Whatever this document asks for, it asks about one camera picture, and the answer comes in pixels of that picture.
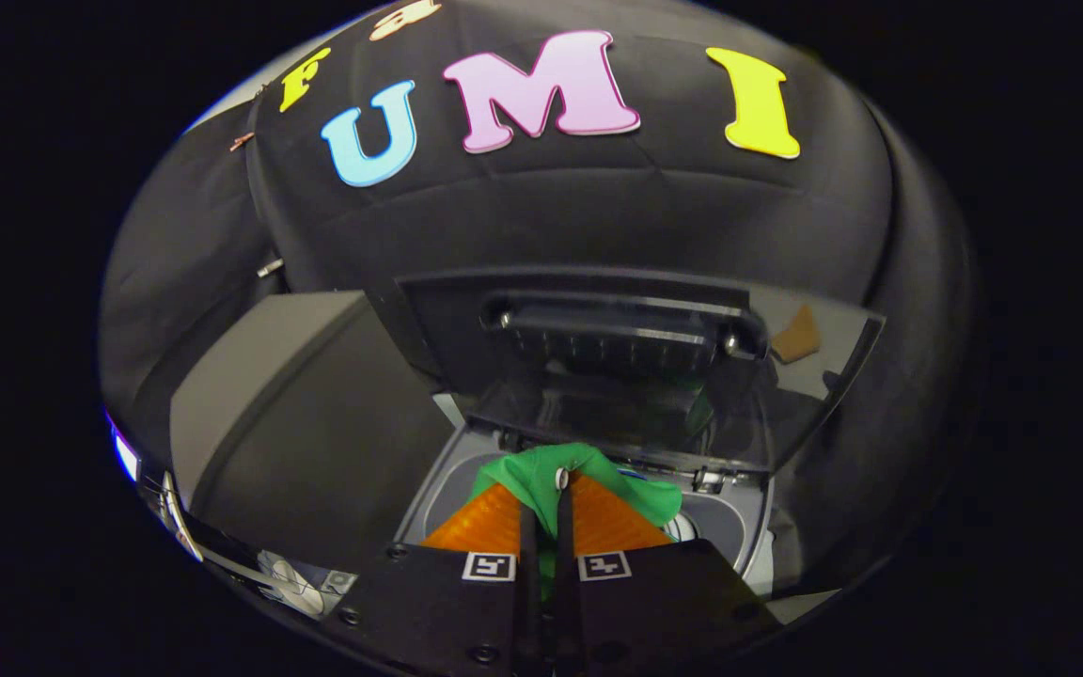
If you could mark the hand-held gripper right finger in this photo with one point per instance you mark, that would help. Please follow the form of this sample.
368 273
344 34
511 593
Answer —
565 564

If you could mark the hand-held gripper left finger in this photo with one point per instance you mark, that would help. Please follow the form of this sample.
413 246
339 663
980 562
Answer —
529 602

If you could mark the green shirt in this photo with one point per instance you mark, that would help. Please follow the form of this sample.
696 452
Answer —
541 475

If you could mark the silver clip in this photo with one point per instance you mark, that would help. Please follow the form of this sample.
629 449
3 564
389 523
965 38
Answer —
269 268

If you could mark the pink clip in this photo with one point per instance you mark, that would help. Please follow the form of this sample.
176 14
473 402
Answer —
241 141

